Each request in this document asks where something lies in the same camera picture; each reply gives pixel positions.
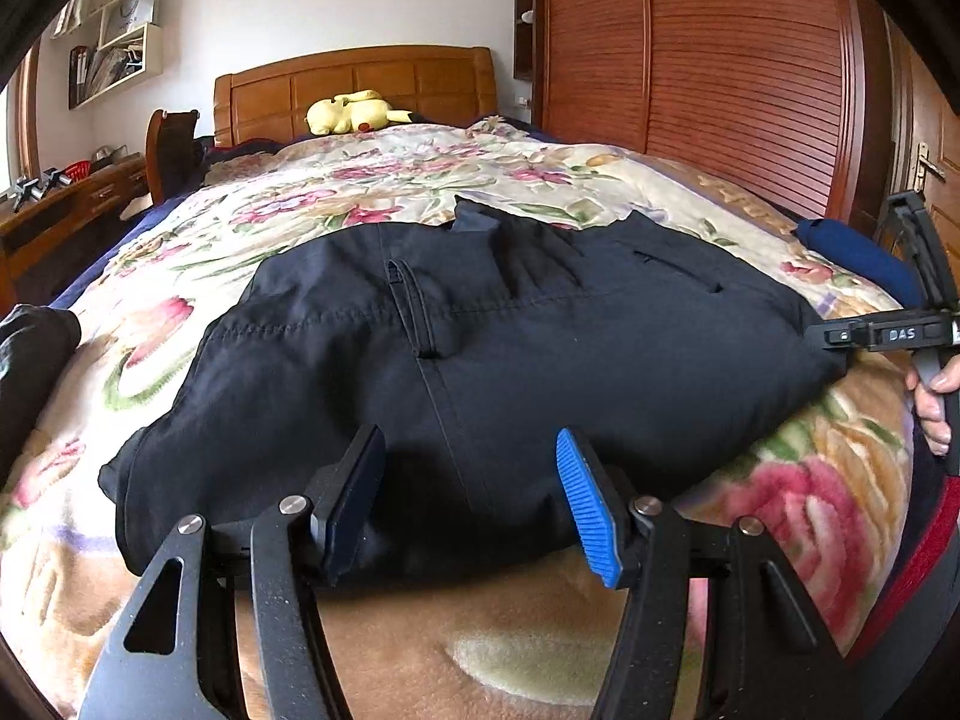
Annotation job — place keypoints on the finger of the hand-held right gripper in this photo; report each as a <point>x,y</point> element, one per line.
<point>877,335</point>
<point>926,255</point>

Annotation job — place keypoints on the black metal device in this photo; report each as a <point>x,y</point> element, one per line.
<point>37,186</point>

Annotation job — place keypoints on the wooden headboard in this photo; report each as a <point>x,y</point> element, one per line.
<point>270,94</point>

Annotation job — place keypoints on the red basket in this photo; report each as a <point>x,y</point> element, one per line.
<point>76,169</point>

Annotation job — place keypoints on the blue pillow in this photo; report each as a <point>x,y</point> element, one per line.
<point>855,255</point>

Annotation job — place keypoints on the wooden door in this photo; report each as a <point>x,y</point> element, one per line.
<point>934,112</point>

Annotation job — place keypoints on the crumpled black garment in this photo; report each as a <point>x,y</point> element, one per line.
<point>34,382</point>

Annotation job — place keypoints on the wooden desk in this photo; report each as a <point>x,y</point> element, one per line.
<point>67,217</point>

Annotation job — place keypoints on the white wall shelf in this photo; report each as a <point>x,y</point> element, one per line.
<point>112,37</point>

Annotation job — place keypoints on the wooden louvred wardrobe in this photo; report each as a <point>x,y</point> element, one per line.
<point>712,60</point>

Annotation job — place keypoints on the floral blanket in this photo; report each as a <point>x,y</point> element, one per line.
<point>525,652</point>

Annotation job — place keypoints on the person's right hand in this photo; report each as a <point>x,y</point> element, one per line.
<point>934,420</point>

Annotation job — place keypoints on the black pants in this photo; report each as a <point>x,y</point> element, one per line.
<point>450,360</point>

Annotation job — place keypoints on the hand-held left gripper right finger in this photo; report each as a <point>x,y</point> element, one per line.
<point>589,510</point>

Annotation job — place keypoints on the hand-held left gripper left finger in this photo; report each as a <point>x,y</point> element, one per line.
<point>352,510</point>

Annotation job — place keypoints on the wooden chair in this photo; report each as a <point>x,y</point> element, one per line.
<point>169,154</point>

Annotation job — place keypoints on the yellow plush toy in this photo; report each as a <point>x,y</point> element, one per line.
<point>349,114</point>

